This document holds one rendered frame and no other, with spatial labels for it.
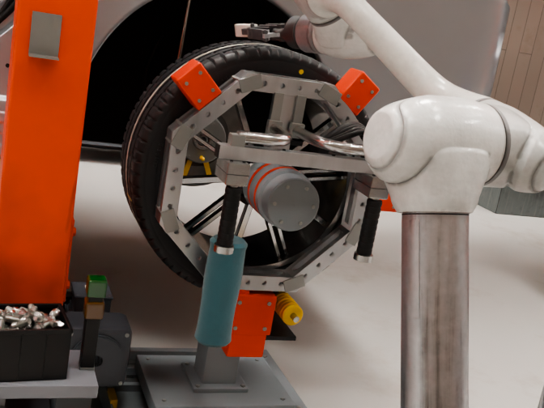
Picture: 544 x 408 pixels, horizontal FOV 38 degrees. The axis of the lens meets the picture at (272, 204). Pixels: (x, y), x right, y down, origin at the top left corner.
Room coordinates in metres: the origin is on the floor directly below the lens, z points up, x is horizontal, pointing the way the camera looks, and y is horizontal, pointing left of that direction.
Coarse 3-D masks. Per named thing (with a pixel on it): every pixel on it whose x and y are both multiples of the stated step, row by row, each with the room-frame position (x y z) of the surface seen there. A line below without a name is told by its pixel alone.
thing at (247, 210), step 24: (240, 120) 1.98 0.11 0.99; (312, 120) 2.24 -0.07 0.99; (312, 168) 2.06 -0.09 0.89; (336, 192) 2.12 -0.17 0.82; (216, 216) 1.97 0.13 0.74; (240, 216) 2.01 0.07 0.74; (336, 216) 2.07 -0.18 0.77; (264, 240) 2.18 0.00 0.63; (288, 240) 2.13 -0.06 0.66; (312, 240) 2.06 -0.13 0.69; (264, 264) 2.01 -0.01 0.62
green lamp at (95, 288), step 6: (90, 276) 1.60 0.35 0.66; (96, 276) 1.60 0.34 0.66; (102, 276) 1.61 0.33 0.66; (90, 282) 1.57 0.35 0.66; (96, 282) 1.58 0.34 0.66; (102, 282) 1.58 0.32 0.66; (90, 288) 1.57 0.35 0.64; (96, 288) 1.58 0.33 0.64; (102, 288) 1.58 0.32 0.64; (90, 294) 1.57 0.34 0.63; (96, 294) 1.58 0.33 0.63; (102, 294) 1.58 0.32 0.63
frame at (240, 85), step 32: (224, 96) 1.85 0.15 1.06; (320, 96) 1.94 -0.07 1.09; (192, 128) 1.84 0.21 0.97; (160, 192) 1.85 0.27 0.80; (352, 192) 2.04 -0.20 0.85; (160, 224) 1.81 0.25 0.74; (352, 224) 1.99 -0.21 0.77; (192, 256) 1.84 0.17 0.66; (320, 256) 1.97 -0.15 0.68; (256, 288) 1.91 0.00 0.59; (288, 288) 1.94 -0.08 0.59
